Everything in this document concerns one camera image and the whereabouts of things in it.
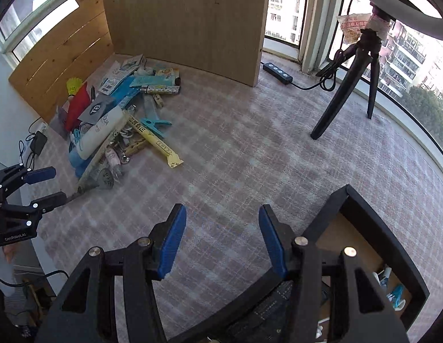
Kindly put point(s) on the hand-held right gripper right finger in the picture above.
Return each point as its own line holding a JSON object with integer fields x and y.
{"x": 273, "y": 243}

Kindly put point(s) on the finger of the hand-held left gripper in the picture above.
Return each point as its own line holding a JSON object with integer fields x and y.
{"x": 50, "y": 201}
{"x": 41, "y": 175}

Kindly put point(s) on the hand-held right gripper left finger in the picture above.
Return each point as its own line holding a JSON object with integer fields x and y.
{"x": 173, "y": 243}

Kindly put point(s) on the black storage container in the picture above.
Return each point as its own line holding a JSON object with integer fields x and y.
{"x": 382, "y": 228}

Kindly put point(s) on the teal clothespin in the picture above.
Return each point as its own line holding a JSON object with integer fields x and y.
{"x": 155, "y": 125}
{"x": 396, "y": 298}

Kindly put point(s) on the person's left forearm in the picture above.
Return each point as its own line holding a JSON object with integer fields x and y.
{"x": 3, "y": 271}

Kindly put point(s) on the black power adapter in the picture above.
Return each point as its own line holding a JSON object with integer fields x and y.
{"x": 38, "y": 143}

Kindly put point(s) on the clear floral printed bag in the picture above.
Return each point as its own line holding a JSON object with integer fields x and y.
{"x": 92, "y": 171}

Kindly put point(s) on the white sunscreen tube blue cap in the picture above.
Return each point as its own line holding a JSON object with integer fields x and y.
{"x": 100, "y": 134}

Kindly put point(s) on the small pink bottle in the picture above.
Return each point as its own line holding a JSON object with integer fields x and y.
{"x": 113, "y": 160}

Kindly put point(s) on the red pouch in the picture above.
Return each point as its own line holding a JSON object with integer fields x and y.
{"x": 78, "y": 109}

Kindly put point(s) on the grey card black tag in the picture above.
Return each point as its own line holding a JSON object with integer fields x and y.
{"x": 96, "y": 109}

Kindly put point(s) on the yellow shuttlecock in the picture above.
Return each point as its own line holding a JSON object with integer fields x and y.
{"x": 74, "y": 86}

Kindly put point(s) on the wooden clothespin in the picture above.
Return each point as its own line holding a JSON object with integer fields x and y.
{"x": 135, "y": 148}
{"x": 158, "y": 100}

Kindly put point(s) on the long yellow packet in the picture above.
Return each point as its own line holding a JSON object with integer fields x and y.
{"x": 155, "y": 143}

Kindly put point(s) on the plaid blanket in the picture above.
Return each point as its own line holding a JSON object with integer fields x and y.
{"x": 242, "y": 143}

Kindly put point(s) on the blue plastic packet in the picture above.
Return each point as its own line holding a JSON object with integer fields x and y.
{"x": 123, "y": 91}

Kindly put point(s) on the wooden slat headboard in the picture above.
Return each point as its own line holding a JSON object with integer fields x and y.
{"x": 60, "y": 53}

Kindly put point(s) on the white printed packet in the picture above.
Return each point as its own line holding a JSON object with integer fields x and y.
{"x": 123, "y": 66}

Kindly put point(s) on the toothpaste tube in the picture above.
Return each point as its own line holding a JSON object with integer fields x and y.
{"x": 159, "y": 80}

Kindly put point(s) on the black power strip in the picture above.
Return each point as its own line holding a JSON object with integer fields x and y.
{"x": 277, "y": 72}

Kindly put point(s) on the black tripod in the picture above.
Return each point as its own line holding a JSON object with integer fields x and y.
{"x": 364, "y": 78}

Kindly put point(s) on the wooden board panel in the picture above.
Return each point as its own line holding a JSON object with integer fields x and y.
{"x": 185, "y": 18}

